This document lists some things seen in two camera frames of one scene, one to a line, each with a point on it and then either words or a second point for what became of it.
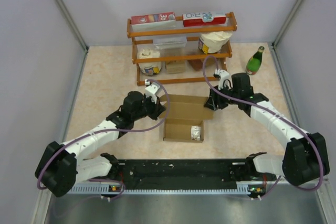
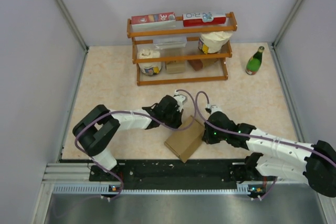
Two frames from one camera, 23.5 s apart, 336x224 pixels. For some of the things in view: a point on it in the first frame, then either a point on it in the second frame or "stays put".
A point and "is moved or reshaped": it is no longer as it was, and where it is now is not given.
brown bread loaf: (198, 64) stays put
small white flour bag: (150, 68) stays put
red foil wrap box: (154, 22) stays put
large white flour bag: (211, 42) stays put
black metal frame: (182, 173) stays put
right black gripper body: (223, 101) -> (213, 136)
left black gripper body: (149, 108) -> (171, 119)
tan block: (176, 67) stays put
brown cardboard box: (185, 121) is moved or reshaped
